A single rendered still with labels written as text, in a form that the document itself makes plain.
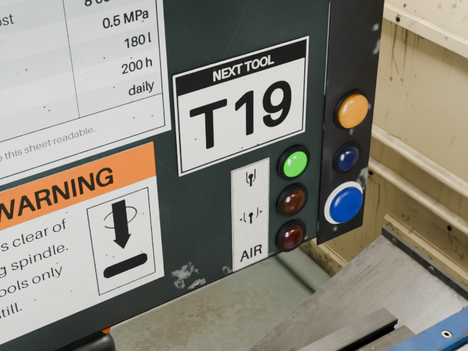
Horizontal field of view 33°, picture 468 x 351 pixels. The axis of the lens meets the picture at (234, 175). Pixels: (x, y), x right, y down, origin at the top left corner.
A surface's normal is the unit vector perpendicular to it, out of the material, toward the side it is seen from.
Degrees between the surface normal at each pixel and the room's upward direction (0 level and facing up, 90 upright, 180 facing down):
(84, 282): 90
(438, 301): 24
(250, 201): 90
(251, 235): 90
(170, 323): 0
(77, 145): 90
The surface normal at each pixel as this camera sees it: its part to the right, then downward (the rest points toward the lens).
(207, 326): -0.01, -0.83
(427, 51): -0.85, 0.33
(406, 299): -0.36, -0.62
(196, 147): 0.54, 0.46
